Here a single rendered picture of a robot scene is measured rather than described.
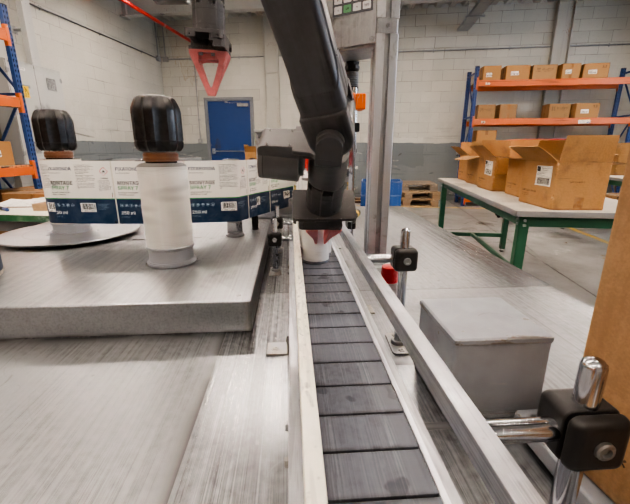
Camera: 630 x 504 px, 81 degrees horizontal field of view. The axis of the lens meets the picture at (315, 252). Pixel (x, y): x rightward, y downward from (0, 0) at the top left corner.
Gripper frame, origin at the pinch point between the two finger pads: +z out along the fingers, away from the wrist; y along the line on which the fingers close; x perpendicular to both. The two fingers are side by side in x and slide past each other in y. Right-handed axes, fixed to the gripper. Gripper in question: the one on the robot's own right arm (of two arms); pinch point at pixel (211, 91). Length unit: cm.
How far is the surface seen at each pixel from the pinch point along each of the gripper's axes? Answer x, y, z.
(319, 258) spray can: 20.8, 9.6, 29.5
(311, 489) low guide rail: 16, 60, 27
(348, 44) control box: 26.3, -7.4, -11.0
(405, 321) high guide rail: 24, 50, 22
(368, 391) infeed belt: 22, 47, 31
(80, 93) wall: -320, -578, -61
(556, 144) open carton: 172, -142, 2
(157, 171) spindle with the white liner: -7.6, 10.1, 14.4
